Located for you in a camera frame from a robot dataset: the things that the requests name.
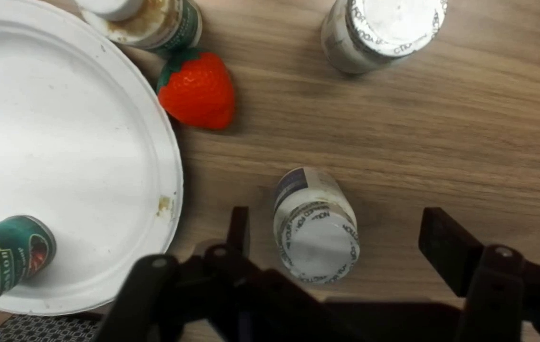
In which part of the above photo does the white paper plate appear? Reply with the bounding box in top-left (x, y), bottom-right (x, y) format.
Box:
top-left (0, 0), bottom-right (184, 316)

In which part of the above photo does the white bottle blue label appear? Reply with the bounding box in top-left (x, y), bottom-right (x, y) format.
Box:
top-left (272, 168), bottom-right (361, 286)

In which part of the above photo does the small green label bottle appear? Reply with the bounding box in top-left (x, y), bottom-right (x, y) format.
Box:
top-left (0, 215), bottom-right (57, 297)

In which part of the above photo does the white pill bottle silver cap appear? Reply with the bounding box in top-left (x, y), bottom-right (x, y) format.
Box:
top-left (319, 0), bottom-right (448, 77)

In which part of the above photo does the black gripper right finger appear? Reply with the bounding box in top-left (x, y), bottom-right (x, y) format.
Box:
top-left (418, 208), bottom-right (526, 342)

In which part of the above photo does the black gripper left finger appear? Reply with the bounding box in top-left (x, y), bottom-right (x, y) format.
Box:
top-left (203, 208), bottom-right (283, 342)

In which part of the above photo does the clear bottle green label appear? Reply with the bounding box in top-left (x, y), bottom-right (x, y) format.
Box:
top-left (76, 0), bottom-right (203, 56)

